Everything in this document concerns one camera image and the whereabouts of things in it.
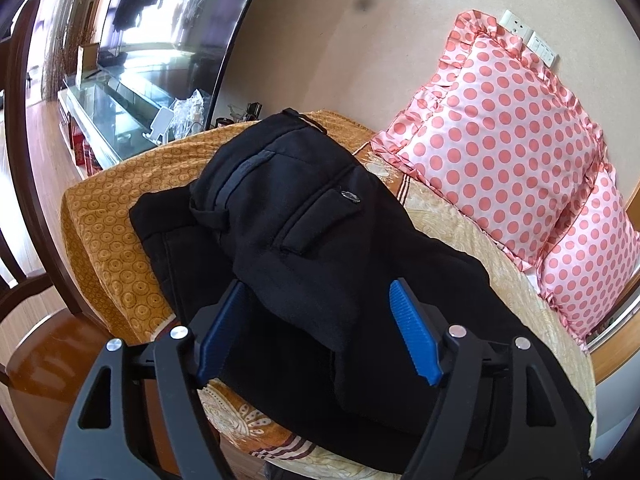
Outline white wall switch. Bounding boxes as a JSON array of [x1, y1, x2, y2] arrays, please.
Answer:
[[527, 31, 559, 69]]

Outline beige floral blanket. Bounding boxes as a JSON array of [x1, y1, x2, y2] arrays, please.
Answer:
[[199, 149, 599, 480]]

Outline clear plastic bag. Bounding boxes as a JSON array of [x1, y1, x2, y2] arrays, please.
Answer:
[[170, 89, 209, 139]]

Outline red boxes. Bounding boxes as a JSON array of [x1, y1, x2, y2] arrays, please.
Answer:
[[69, 115, 102, 177]]

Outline wooden sofa frame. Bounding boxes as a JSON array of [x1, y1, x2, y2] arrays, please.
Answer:
[[584, 305, 640, 387]]

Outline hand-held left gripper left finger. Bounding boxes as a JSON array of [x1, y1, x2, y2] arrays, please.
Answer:
[[55, 279, 249, 480]]

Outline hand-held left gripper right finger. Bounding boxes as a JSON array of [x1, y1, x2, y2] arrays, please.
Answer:
[[389, 278, 587, 480]]

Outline white phone stand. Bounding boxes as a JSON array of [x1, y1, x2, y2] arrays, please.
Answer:
[[141, 107, 176, 146]]

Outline glass television cabinet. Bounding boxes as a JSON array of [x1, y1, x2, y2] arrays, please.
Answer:
[[56, 74, 201, 173]]

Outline large pink polka-dot pillow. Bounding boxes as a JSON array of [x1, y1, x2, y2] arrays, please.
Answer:
[[370, 10, 609, 274]]

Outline black pants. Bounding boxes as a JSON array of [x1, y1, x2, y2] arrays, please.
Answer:
[[129, 108, 596, 477]]

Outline white wall socket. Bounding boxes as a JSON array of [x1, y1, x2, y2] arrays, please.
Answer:
[[500, 9, 532, 41]]

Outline dark wooden chair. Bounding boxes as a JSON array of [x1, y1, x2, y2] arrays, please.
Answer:
[[0, 0, 113, 386]]

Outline large flat television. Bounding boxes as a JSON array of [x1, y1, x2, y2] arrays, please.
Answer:
[[92, 0, 274, 128]]

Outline small pink polka-dot pillow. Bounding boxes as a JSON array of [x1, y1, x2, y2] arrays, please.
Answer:
[[536, 162, 640, 347]]

